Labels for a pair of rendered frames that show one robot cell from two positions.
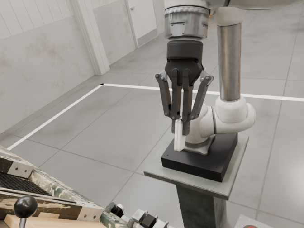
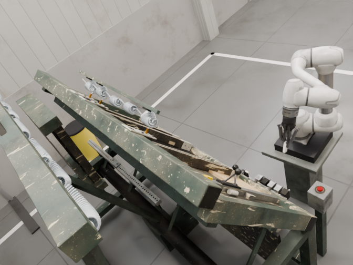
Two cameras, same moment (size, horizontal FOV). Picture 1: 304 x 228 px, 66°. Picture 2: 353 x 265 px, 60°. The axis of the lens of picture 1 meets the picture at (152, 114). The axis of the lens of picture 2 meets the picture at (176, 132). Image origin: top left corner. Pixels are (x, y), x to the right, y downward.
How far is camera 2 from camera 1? 1.43 m
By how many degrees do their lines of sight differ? 20
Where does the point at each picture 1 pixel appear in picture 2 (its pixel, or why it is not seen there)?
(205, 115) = (307, 120)
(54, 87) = (166, 58)
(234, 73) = not seen: hidden behind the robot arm
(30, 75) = (146, 49)
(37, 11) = not seen: outside the picture
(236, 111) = (328, 120)
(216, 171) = (311, 156)
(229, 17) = (323, 71)
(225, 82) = not seen: hidden behind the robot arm
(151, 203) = (262, 173)
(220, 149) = (317, 141)
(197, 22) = (294, 113)
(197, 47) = (293, 120)
